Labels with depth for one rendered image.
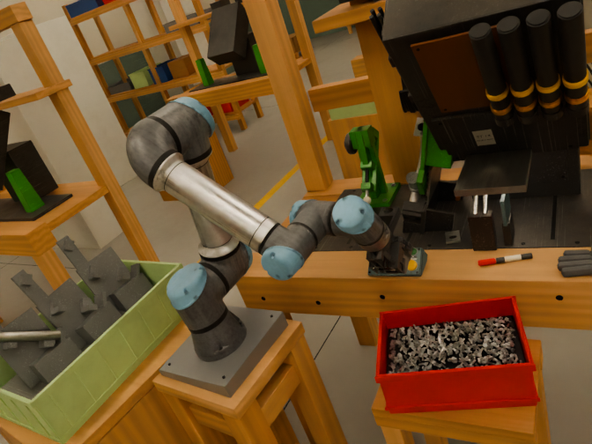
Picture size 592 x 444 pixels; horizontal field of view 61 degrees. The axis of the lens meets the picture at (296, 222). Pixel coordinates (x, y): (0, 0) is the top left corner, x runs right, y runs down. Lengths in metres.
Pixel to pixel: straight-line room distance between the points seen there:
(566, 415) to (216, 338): 1.37
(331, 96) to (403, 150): 0.35
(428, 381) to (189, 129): 0.75
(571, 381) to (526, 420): 1.16
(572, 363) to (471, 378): 1.29
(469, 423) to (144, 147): 0.88
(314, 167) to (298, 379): 0.89
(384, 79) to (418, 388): 1.06
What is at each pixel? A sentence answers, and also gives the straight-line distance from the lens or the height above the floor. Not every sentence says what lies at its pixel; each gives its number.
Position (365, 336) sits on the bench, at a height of 0.06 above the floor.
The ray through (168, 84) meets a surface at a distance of 7.38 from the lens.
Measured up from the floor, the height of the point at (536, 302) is 0.83.
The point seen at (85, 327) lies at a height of 0.92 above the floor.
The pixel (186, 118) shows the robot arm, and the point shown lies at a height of 1.49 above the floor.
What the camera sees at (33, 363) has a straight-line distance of 1.79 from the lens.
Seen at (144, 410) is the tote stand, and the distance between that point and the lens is 1.67.
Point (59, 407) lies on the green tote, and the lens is 1.58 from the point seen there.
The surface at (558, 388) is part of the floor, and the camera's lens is 2.29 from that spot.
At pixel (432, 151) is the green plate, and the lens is 1.44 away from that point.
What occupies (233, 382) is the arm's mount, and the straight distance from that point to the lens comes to 1.32.
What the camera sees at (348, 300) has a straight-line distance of 1.51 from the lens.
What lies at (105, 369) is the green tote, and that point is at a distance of 1.64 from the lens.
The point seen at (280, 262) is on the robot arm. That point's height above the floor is 1.23.
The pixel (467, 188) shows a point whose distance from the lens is 1.27.
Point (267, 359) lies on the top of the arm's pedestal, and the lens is 1.37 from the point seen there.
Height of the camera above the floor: 1.72
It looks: 26 degrees down
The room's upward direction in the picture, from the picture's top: 20 degrees counter-clockwise
